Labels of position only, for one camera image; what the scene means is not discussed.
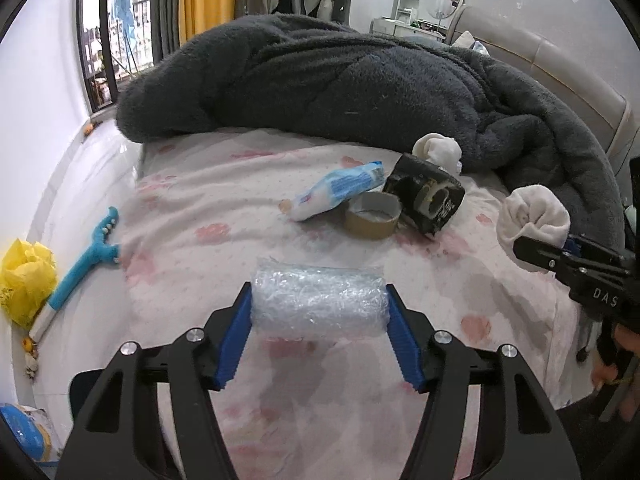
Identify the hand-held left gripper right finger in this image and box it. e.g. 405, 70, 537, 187
387, 284, 584, 480

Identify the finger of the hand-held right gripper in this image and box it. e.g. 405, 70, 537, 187
513, 236, 583, 283
564, 233, 632, 267

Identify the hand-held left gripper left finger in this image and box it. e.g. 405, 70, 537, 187
55, 282, 253, 480

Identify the white balled sock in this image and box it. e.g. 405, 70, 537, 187
412, 132, 463, 176
496, 185, 572, 275

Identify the clear bubble wrap roll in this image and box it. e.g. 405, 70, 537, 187
251, 256, 390, 337

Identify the person's right hand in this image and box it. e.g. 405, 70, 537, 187
591, 324, 640, 422

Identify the brown tape roll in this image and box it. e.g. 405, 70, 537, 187
344, 191, 402, 240

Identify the black printed box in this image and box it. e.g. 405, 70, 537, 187
382, 152, 466, 235

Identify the pink floral bed sheet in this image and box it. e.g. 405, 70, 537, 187
120, 127, 596, 480

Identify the blue white tissue packet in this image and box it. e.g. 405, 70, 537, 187
279, 160, 388, 223

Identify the small toy figurine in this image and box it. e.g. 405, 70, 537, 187
22, 337, 40, 378

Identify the beige padded headboard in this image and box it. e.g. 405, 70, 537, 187
447, 5, 640, 161

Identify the yellow plastic bag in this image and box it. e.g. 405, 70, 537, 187
0, 239, 57, 331

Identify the blue white plastic bag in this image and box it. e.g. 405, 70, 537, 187
0, 402, 58, 466

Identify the white dresser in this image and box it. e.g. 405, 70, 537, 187
370, 0, 451, 41

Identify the dark grey fleece blanket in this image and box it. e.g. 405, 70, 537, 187
116, 12, 626, 261

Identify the black framed window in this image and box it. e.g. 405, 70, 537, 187
77, 0, 161, 111

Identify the grey curtain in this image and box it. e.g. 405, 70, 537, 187
150, 0, 183, 56

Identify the blue handled massage tool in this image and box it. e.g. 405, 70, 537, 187
29, 206, 122, 341

